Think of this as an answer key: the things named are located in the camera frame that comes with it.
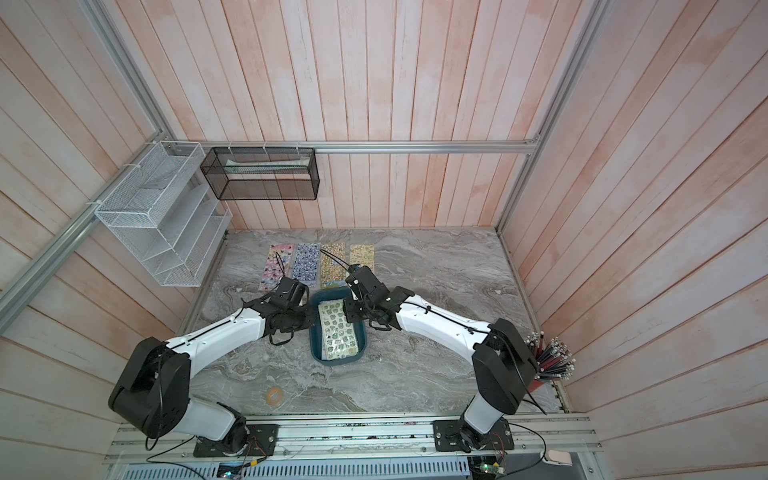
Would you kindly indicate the aluminium frame bar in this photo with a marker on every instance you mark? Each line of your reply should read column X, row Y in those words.
column 384, row 146

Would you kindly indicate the teal plastic storage box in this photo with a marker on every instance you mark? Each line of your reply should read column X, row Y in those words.
column 315, row 330

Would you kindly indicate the green panda sticker sheet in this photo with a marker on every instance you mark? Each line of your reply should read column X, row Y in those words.
column 362, row 254

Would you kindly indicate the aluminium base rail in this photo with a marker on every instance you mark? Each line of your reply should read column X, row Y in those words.
column 334, row 436

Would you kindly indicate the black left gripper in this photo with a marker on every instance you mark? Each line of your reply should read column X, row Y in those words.
column 306, row 323

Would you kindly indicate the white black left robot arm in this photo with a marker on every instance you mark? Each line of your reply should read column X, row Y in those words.
column 153, row 391

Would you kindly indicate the blue penguin sticker sheet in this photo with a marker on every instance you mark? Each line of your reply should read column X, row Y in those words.
column 305, row 263

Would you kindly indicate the pink sticker sheet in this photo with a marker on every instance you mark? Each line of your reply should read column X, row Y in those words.
column 278, row 265

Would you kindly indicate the white wire mesh shelf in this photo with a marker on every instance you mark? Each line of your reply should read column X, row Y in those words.
column 172, row 225

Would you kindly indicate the red cup of pencils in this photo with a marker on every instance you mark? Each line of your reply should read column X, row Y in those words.
column 553, row 359

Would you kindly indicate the yellow animal sticker sheet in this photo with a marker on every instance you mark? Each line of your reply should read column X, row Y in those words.
column 332, row 265

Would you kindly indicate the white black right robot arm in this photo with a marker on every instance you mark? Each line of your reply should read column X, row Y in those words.
column 504, row 367

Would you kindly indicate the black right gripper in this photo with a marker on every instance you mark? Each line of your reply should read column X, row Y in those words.
column 349, row 305

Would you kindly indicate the white green sticker sheet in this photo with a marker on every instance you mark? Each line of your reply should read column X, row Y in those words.
column 339, row 340

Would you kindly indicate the black wire mesh basket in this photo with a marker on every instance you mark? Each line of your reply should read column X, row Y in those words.
column 262, row 173

